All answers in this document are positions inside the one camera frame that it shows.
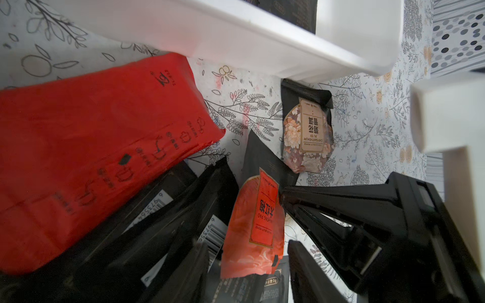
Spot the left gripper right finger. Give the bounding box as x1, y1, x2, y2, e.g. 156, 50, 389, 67
287, 240, 347, 303

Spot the white plastic storage box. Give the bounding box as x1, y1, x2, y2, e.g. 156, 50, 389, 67
49, 1, 404, 83

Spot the red label black tea bag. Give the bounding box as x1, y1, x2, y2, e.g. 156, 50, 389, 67
220, 131, 298, 279

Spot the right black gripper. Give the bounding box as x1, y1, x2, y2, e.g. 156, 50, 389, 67
280, 172, 484, 302

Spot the floral label black tea bag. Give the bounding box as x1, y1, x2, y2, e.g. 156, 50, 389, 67
280, 79, 335, 174

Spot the black barcode tea bag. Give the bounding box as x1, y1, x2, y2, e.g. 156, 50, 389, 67
246, 0, 318, 34
203, 256, 290, 302

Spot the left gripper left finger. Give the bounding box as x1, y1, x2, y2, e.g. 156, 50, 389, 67
149, 243, 209, 302

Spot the red foil tea bag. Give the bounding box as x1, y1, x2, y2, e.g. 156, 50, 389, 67
1, 53, 225, 275

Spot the black tea bag pile left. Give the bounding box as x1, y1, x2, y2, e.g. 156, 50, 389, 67
1, 158, 239, 302

